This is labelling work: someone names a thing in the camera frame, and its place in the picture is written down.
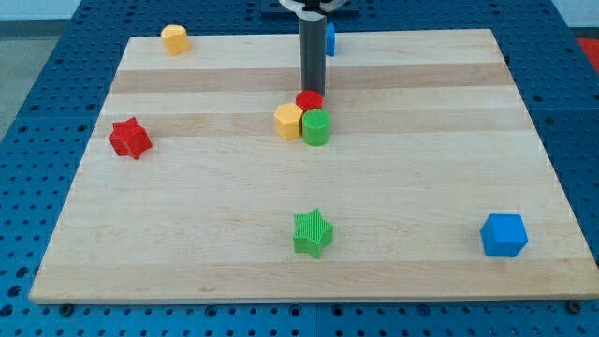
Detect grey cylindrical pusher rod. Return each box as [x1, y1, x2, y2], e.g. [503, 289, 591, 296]
[299, 11, 326, 95]

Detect blue triangle block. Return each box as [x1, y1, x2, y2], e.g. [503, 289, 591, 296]
[326, 23, 336, 57]

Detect red cylinder block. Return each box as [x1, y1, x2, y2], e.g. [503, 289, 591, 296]
[295, 90, 323, 111]

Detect yellow hexagon block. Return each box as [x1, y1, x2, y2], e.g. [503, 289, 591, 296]
[273, 103, 303, 140]

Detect green cylinder block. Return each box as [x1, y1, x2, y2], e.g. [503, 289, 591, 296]
[302, 109, 331, 146]

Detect wooden board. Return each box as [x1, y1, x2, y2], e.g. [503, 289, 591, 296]
[30, 29, 598, 304]

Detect green star block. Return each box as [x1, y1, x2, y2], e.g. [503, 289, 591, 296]
[293, 209, 334, 259]

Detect red star block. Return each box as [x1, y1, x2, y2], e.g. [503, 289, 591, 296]
[109, 117, 153, 159]

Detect blue cube block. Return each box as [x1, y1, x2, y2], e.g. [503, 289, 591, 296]
[479, 213, 529, 257]

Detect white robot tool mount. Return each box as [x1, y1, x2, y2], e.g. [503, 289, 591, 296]
[279, 0, 348, 13]

